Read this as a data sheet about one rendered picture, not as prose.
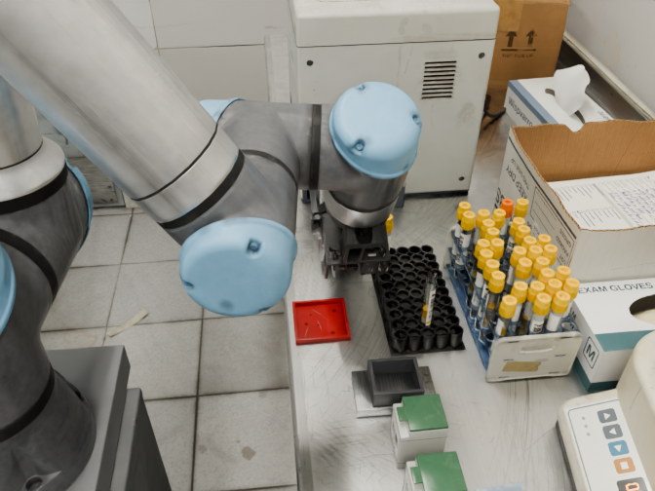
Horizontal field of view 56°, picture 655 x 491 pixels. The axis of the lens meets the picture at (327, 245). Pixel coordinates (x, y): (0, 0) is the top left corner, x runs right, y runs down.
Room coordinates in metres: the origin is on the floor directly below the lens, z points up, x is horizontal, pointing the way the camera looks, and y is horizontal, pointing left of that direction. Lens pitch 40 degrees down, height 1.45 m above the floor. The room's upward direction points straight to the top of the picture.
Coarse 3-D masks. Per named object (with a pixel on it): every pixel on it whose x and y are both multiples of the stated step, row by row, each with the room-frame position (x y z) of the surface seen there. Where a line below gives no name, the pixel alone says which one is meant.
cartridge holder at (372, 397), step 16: (368, 368) 0.44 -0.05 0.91; (384, 368) 0.45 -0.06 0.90; (400, 368) 0.45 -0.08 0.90; (416, 368) 0.44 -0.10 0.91; (352, 384) 0.44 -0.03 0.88; (368, 384) 0.44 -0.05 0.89; (384, 384) 0.44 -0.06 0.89; (400, 384) 0.44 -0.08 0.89; (416, 384) 0.43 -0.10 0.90; (432, 384) 0.44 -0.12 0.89; (368, 400) 0.41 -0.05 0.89; (384, 400) 0.41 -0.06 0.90; (400, 400) 0.41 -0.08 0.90
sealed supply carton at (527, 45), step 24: (504, 0) 1.22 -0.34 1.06; (528, 0) 1.22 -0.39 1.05; (552, 0) 1.23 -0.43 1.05; (504, 24) 1.21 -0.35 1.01; (528, 24) 1.21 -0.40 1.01; (552, 24) 1.22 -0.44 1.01; (504, 48) 1.21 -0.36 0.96; (528, 48) 1.21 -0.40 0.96; (552, 48) 1.22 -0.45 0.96; (504, 72) 1.21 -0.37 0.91; (528, 72) 1.21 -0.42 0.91; (552, 72) 1.22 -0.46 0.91
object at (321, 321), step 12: (312, 300) 0.58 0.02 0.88; (324, 300) 0.58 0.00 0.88; (336, 300) 0.58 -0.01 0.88; (300, 312) 0.56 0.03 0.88; (312, 312) 0.56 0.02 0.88; (324, 312) 0.56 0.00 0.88; (336, 312) 0.56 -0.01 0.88; (300, 324) 0.54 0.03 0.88; (312, 324) 0.54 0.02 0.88; (324, 324) 0.54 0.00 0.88; (336, 324) 0.54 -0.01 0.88; (348, 324) 0.53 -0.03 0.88; (300, 336) 0.52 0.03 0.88; (312, 336) 0.52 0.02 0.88; (324, 336) 0.51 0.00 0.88; (336, 336) 0.51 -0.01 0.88; (348, 336) 0.51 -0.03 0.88
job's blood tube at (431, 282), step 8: (432, 272) 0.53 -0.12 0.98; (432, 280) 0.51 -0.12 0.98; (424, 288) 0.52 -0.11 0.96; (432, 288) 0.51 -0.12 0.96; (424, 296) 0.52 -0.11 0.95; (432, 296) 0.52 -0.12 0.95; (424, 304) 0.52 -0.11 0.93; (432, 304) 0.52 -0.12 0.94; (424, 312) 0.52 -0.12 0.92; (424, 320) 0.52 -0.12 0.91
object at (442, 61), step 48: (288, 0) 1.00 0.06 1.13; (336, 0) 0.85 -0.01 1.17; (384, 0) 0.85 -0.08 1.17; (432, 0) 0.85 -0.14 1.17; (480, 0) 0.85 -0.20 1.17; (288, 48) 1.07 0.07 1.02; (336, 48) 0.81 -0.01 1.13; (384, 48) 0.82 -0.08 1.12; (432, 48) 0.82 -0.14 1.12; (480, 48) 0.83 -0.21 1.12; (336, 96) 0.81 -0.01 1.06; (432, 96) 0.83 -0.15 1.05; (480, 96) 0.83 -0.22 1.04; (432, 144) 0.82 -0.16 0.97; (432, 192) 0.83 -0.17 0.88
